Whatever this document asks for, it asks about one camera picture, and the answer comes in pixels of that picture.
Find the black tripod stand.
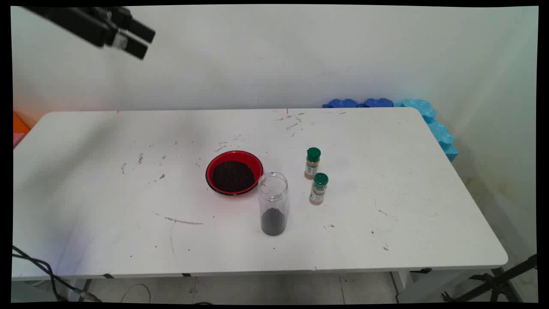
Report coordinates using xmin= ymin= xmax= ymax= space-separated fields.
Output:
xmin=442 ymin=254 xmax=537 ymax=303

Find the light blue foam mat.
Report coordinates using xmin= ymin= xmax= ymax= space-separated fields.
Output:
xmin=395 ymin=99 xmax=459 ymax=163

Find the red bowl with dark grains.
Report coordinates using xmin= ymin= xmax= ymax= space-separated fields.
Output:
xmin=205 ymin=150 xmax=264 ymax=196

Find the orange foam block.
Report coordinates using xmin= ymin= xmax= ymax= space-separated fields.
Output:
xmin=13 ymin=111 xmax=31 ymax=133

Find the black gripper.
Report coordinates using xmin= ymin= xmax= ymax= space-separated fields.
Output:
xmin=24 ymin=6 xmax=156 ymax=60

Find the black floor cable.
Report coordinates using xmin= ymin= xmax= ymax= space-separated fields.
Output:
xmin=12 ymin=245 xmax=103 ymax=302

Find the green-capped spice bottle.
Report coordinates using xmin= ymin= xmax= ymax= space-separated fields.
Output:
xmin=309 ymin=173 xmax=329 ymax=206
xmin=305 ymin=147 xmax=321 ymax=180

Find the clear tall plastic jar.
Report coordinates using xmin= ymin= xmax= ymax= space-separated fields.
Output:
xmin=257 ymin=172 xmax=289 ymax=236

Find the white table leg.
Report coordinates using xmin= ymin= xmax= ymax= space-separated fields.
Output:
xmin=390 ymin=270 xmax=507 ymax=303

